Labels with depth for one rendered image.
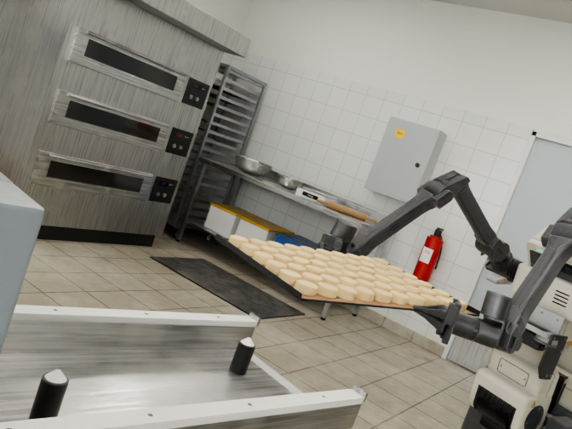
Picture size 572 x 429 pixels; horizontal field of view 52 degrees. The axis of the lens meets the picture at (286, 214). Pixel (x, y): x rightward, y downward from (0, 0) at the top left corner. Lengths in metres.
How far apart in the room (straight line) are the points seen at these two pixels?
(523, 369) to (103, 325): 1.63
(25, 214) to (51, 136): 4.08
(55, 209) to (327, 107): 2.88
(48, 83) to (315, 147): 2.80
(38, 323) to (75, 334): 0.07
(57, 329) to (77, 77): 3.53
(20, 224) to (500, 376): 2.13
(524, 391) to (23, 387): 1.78
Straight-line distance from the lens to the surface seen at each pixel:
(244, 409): 0.83
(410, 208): 1.96
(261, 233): 5.45
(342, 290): 1.30
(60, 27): 4.36
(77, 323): 0.98
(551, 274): 1.65
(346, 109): 5.94
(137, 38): 4.65
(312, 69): 6.26
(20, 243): 0.33
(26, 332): 0.95
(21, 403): 0.83
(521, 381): 2.30
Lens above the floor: 1.25
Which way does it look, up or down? 6 degrees down
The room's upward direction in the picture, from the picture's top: 20 degrees clockwise
